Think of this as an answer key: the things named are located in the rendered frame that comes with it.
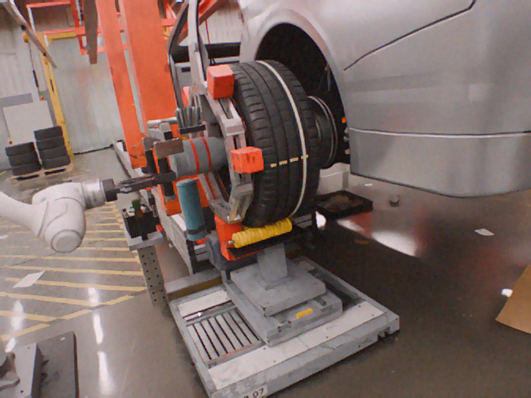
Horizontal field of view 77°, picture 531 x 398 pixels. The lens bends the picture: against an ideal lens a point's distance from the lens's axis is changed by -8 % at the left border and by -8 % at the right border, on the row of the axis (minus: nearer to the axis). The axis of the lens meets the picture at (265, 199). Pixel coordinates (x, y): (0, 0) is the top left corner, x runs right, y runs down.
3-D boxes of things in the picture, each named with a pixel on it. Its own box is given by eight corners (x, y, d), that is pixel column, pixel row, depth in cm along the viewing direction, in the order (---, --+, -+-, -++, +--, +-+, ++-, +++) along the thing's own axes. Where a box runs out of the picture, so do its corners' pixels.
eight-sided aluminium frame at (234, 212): (261, 232, 129) (236, 73, 113) (243, 237, 126) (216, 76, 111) (214, 200, 177) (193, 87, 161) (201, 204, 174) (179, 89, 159)
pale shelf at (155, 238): (163, 242, 177) (163, 236, 176) (129, 251, 171) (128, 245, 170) (152, 219, 215) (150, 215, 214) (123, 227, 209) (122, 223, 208)
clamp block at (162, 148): (185, 152, 119) (182, 136, 118) (158, 158, 116) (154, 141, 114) (182, 151, 124) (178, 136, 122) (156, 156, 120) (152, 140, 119)
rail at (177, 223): (205, 262, 207) (197, 227, 201) (190, 267, 203) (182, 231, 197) (148, 188, 425) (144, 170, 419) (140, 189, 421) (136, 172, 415)
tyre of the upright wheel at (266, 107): (238, 76, 178) (261, 203, 191) (192, 82, 169) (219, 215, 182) (305, 39, 118) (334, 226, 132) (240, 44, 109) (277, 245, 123)
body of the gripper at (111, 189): (106, 200, 118) (133, 193, 121) (107, 205, 110) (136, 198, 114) (100, 178, 116) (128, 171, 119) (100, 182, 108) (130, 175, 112)
